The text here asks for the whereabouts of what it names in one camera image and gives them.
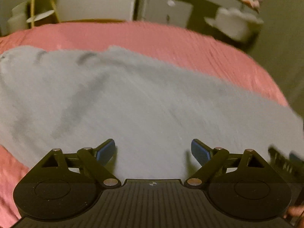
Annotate pink ribbed bedspread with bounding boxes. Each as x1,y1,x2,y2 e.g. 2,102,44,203
1,22,289,227

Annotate yellow tiered side table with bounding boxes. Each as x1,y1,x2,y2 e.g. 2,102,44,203
26,0,60,28

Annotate grey sweatpants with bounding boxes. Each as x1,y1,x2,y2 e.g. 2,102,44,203
1,46,303,179

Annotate white low cabinet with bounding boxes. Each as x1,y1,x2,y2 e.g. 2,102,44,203
143,0,193,28

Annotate white fluffy chair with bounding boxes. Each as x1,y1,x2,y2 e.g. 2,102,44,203
204,7,264,43

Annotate white round storage boxes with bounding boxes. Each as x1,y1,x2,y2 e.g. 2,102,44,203
7,2,30,33

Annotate right hand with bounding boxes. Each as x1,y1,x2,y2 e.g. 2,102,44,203
283,205,304,228

